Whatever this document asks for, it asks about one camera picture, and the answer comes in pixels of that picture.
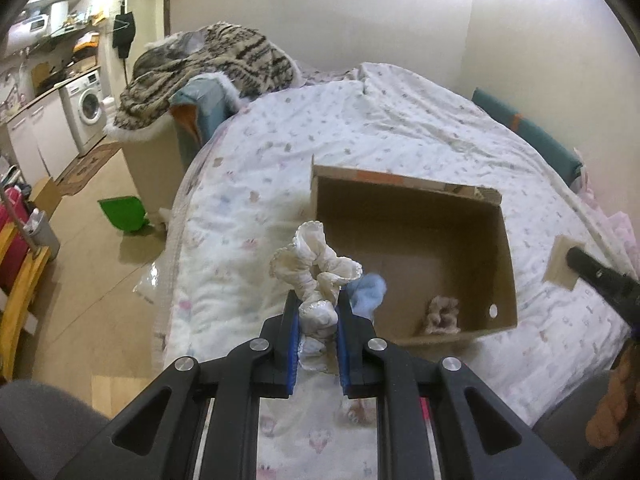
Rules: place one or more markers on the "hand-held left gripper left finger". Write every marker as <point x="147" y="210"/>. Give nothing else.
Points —
<point x="292" y="352"/>

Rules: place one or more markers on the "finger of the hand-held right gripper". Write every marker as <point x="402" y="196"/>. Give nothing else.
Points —
<point x="602" y="276"/>

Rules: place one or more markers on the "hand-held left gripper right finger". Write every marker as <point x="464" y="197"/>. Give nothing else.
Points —
<point x="344" y="357"/>

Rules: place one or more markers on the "white scrunchie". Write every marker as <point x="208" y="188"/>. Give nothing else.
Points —
<point x="312" y="270"/>

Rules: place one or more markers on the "cardboard box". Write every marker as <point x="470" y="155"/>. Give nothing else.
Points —
<point x="425" y="255"/>

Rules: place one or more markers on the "small beige card piece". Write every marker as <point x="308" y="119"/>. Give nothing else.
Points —
<point x="561" y="262"/>

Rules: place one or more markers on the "light blue sock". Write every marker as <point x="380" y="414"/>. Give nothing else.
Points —
<point x="369" y="292"/>

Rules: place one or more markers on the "orange plush toy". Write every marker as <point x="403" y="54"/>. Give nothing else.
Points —
<point x="612" y="405"/>

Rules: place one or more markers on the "grey fabric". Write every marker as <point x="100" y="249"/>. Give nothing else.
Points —
<point x="567" y="427"/>
<point x="47" y="427"/>

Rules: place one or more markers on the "clear plastic bag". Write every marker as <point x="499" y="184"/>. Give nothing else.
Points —
<point x="150" y="280"/>

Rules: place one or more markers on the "teal bolster pillow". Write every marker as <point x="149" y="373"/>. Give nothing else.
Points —
<point x="530" y="127"/>

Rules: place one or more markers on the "green dustpan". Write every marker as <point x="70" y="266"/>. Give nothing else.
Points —
<point x="122" y="214"/>

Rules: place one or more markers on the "beige storage hamper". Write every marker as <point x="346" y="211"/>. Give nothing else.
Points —
<point x="152" y="162"/>

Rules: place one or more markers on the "bed with floral sheet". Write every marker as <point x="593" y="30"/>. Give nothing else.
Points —
<point x="400" y="125"/>

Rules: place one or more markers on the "teal cushion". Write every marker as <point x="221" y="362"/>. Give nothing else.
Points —
<point x="205" y="107"/>

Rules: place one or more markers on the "brown patterned door mat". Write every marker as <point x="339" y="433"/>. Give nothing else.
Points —
<point x="87" y="167"/>

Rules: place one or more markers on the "grey waste bin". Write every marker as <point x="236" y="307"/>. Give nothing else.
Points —
<point x="41" y="234"/>

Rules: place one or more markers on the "yellow wooden chair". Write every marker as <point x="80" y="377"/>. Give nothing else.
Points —
<point x="20" y="290"/>

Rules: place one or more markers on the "small brown carton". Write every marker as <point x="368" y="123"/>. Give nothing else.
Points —
<point x="46" y="195"/>

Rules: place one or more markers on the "striped fur blanket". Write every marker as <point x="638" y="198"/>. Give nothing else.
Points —
<point x="200" y="72"/>

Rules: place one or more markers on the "white washing machine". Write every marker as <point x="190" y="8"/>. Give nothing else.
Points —
<point x="84" y="102"/>

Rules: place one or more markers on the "white kitchen cabinet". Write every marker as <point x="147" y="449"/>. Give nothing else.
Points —
<point x="35" y="135"/>

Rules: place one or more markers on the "white wall appliance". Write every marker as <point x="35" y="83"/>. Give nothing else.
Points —
<point x="30" y="24"/>

